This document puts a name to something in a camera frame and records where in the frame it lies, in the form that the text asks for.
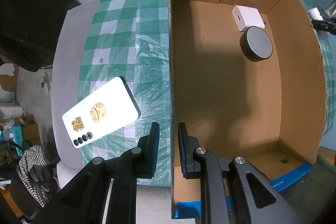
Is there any blue cardboard box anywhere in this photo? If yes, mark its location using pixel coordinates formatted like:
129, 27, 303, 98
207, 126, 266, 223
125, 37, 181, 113
167, 0, 328, 219

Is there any round grey black puck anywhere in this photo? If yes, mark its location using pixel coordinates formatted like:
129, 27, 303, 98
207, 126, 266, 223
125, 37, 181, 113
240, 26, 273, 62

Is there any white square charger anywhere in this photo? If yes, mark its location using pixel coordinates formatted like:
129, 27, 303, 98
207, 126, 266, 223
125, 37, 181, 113
232, 5, 265, 32

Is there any white pill bottle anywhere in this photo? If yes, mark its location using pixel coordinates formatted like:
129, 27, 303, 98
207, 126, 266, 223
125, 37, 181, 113
307, 7, 329, 39

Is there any striped cloth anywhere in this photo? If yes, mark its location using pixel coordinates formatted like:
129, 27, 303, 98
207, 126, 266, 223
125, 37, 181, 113
17, 143, 60, 207

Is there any white phone with stickers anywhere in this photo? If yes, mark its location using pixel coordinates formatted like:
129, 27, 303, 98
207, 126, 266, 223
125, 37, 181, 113
62, 77, 141, 149

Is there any green checkered tablecloth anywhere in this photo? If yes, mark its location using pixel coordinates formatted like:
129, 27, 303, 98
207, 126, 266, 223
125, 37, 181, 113
78, 0, 173, 186

